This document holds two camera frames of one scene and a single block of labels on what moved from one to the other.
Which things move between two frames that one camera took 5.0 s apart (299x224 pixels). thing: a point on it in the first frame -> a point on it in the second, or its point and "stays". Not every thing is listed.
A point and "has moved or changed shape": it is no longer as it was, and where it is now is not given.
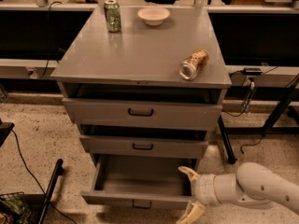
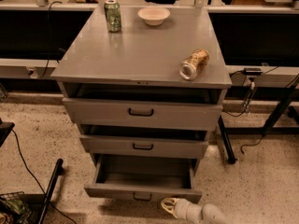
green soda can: [113, 15] stays
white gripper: [204, 188] -> [183, 208]
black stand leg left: [58, 171] stays
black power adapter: [251, 71] stays
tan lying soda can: [194, 64] stays
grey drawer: [146, 182] has moved or changed shape
